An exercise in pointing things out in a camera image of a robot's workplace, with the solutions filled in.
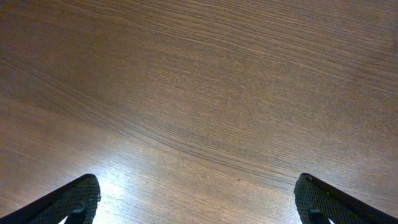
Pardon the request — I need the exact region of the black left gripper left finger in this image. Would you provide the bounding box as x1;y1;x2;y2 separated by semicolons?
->
1;174;101;224

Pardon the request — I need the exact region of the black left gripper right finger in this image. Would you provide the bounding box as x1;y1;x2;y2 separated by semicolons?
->
294;173;397;224

